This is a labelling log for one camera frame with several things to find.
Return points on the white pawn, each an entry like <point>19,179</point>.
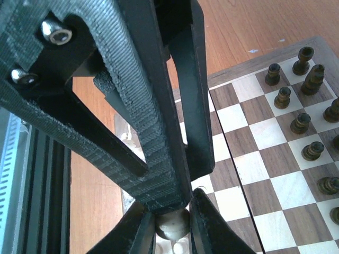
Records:
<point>173,225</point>

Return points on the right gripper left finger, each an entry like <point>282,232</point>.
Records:
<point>135,233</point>

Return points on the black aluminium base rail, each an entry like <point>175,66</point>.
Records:
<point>45,221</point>

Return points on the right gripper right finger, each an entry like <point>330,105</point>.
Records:
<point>209,232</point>

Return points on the light blue cable duct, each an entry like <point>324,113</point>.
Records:
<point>12,166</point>

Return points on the wooden chess board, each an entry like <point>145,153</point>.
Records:
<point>243,124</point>

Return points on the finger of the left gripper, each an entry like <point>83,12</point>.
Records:
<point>43,43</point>
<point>181,25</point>

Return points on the dark chess pieces row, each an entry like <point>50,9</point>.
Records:
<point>306,183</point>

